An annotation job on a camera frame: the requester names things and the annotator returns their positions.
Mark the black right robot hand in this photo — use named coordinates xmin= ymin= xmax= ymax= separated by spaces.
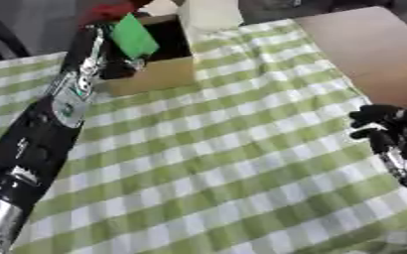
xmin=347 ymin=103 xmax=407 ymax=156

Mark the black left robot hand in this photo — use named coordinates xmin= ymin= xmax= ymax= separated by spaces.
xmin=59 ymin=23 xmax=152 ymax=81

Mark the red soft toy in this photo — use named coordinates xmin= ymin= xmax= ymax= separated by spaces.
xmin=74 ymin=0 xmax=157 ymax=27

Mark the tan cardboard box green inside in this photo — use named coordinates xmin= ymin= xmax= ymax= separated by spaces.
xmin=95 ymin=0 xmax=245 ymax=97

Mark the bare wooden table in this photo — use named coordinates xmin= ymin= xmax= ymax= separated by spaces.
xmin=292 ymin=5 xmax=407 ymax=117

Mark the black chair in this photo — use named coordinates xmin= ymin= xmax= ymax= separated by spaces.
xmin=0 ymin=11 xmax=34 ymax=63

